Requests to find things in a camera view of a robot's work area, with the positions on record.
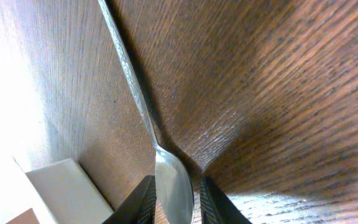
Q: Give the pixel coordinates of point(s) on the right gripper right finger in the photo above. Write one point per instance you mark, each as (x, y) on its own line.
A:
(216, 207)

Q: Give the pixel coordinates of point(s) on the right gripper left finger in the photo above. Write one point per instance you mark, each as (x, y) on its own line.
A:
(139, 206)

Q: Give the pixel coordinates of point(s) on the small steel teaspoon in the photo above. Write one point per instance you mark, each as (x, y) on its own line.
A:
(172, 181)

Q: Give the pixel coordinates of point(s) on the white plastic cutlery tray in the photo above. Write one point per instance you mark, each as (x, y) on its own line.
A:
(57, 193)

